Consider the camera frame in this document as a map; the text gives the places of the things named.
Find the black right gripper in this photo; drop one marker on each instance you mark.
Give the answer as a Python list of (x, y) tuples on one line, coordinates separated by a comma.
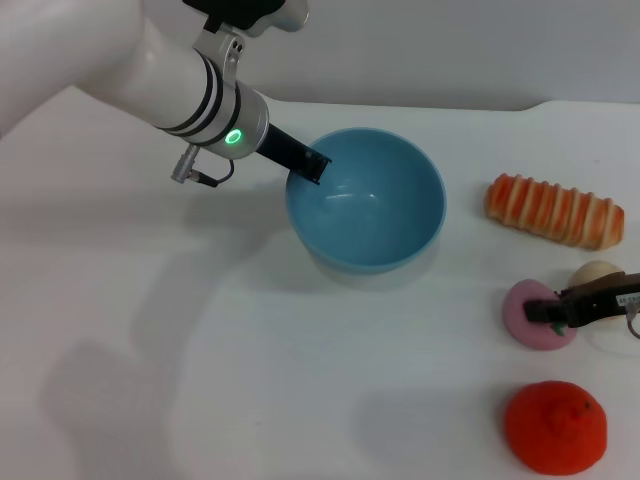
[(605, 300)]

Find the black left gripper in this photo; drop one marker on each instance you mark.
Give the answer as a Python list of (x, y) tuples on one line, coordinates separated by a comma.
[(282, 149)]

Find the pink toy peach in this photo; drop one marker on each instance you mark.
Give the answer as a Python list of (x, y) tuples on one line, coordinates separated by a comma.
[(517, 320)]

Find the blue bowl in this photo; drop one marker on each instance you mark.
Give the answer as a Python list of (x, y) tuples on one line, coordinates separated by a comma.
[(370, 220)]

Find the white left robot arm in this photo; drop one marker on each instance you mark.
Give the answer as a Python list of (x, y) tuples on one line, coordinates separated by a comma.
[(150, 70)]

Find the beige toy bun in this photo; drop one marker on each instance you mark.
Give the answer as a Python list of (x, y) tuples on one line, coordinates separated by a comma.
[(595, 272)]

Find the orange striped toy bread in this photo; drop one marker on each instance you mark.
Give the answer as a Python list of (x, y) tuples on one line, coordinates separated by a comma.
[(552, 210)]

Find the orange toy tangerine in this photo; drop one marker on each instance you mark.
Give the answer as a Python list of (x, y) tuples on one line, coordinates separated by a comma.
[(555, 430)]

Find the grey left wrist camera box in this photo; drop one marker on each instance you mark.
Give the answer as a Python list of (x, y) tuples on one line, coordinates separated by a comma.
[(250, 12)]

